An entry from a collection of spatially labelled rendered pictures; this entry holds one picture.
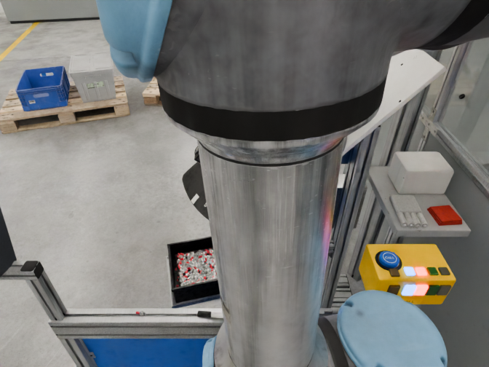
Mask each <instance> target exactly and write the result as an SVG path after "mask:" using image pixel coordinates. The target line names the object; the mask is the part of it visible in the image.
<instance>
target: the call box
mask: <svg viewBox="0 0 489 367"><path fill-rule="evenodd" d="M384 251H390V252H394V253H395V254H396V255H397V256H398V258H399V264H398V266H397V267H395V268H388V267H385V266H384V265H382V264H381V263H380V261H379V256H380V254H381V252H384ZM404 267H412V268H413V269H414V272H415V274H416V275H406V273H405V271H404ZM416 267H424V269H425V270H426V273H427V275H418V274H417V272H416ZM427 267H436V269H437V271H438V273H439V275H429V273H428V271H427V269H426V268H427ZM438 267H447V268H448V270H449V272H450V275H441V274H440V271H439V270H438ZM389 269H398V271H399V274H400V277H391V275H390V273H389ZM359 272H360V274H361V277H362V281H363V284H364V287H365V290H366V291H369V290H375V291H385V292H387V290H388V288H389V286H390V285H400V290H399V292H398V294H397V296H400V297H401V298H402V299H403V300H404V301H406V302H410V303H412V304H442V303H443V301H444V300H445V298H446V296H437V295H435V296H425V294H424V295H423V296H414V295H412V296H403V295H402V291H403V289H404V287H405V286H406V285H416V286H417V285H428V286H429V285H439V286H440V285H451V287H453V285H454V283H455V282H456V278H455V277H454V275H453V273H452V272H451V270H450V267H449V266H448V264H447V263H446V261H445V259H444V258H443V256H442V254H441V253H440V250H439V249H438V247H437V246H436V245H435V244H367V245H366V247H365V251H364V253H363V256H362V260H361V262H360V266H359Z"/></svg>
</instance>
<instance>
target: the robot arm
mask: <svg viewBox="0 0 489 367"><path fill-rule="evenodd" d="M96 4H97V8H98V14H99V17H100V22H101V25H102V29H103V34H104V37H105V39H106V41H107V42H108V43H109V45H110V53H111V58H112V60H113V62H114V65H115V66H116V68H117V69H118V70H119V72H120V73H121V74H122V75H124V76H125V77H128V78H133V79H134V78H137V79H139V80H140V81H141V82H143V83H144V82H151V81H152V78H153V76H155V77H156V80H157V83H158V87H159V93H160V97H161V101H162V108H163V111H164V113H165V115H166V117H167V118H168V119H169V121H170V122H171V123H172V124H174V126H176V127H177V128H178V129H180V130H182V131H183V132H185V133H187V134H189V135H190V136H192V137H194V138H195V139H197V144H198V146H197V147H196V149H195V151H194V154H195V155H194V160H195V161H197V162H198V163H199V164H201V169H202V177H203V183H204V192H205V197H206V203H207V212H208V217H209V222H210V231H211V237H212V246H213V251H214V256H215V265H216V270H217V276H218V285H219V291H220V300H221V305H222V310H223V320H224V323H223V325H222V326H221V327H220V330H219V332H218V335H217V336H215V337H214V338H211V339H209V340H207V342H206V344H205V346H204V349H203V356H202V367H447V364H448V356H447V350H446V347H445V343H444V341H443V339H442V336H441V334H440V333H439V331H438V329H437V327H436V326H435V324H433V322H432V321H431V320H430V319H429V317H428V316H427V315H426V314H425V313H424V312H422V311H421V310H420V309H419V308H417V306H416V305H414V304H412V303H410V302H406V301H404V300H403V299H402V298H401V297H400V296H397V295H395V294H393V293H389V292H385V291H375V290H369V291H361V292H359V293H356V294H354V295H352V296H350V297H349V298H348V299H347V300H346V302H344V303H343V304H342V306H341V308H340V309H339V311H338V314H336V315H329V316H325V317H319V310H320V304H321V299H322V289H323V285H324V279H325V270H326V264H327V255H328V249H329V244H330V235H331V229H332V224H333V214H334V209H335V200H336V194H337V189H338V179H339V174H340V169H341V160H342V154H343V145H344V139H345V137H346V136H347V135H349V134H351V133H353V132H354V131H356V130H358V129H360V128H361V127H363V126H364V125H366V124H367V123H368V122H370V121H371V120H372V119H373V118H374V117H375V116H376V114H377V113H378V110H379V108H380V106H381V102H382V100H383V93H384V89H385V85H386V78H387V75H388V72H389V64H390V61H391V57H392V56H395V55H397V54H400V53H401V52H404V51H406V50H414V49H417V50H423V51H439V50H446V49H449V48H451V47H455V46H458V45H460V44H464V43H467V42H470V41H474V40H478V39H484V38H488V37H489V0H96Z"/></svg>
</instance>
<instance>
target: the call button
mask: <svg viewBox="0 0 489 367"><path fill-rule="evenodd" d="M379 261H380V263H381V264H382V265H384V266H385V267H388V268H395V267H397V266H398V264H399V258H398V256H397V255H396V254H395V253H394V252H390V251H384V252H381V254H380V256H379Z"/></svg>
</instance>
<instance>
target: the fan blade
mask: <svg viewBox="0 0 489 367"><path fill-rule="evenodd" d="M182 181H183V186H184V189H185V190H186V193H187V195H188V198H189V199H190V201H191V200H192V199H193V198H194V196H195V195H196V194H197V195H198V196H199V198H198V199H197V200H196V202H195V203H194V204H193V203H192V204H193V205H194V207H195V208H196V209H197V210H198V211H199V212H200V213H201V214H202V215H203V216H204V217H205V218H206V219H208V220H209V217H208V212H207V209H205V208H203V207H202V205H203V204H204V202H205V201H206V197H205V192H204V183H203V177H202V169H201V164H199V163H198V162H197V163H195V164H194V165H193V166H192V167H191V168H190V169H189V170H187V171H186V172H185V173H184V174H183V177H182Z"/></svg>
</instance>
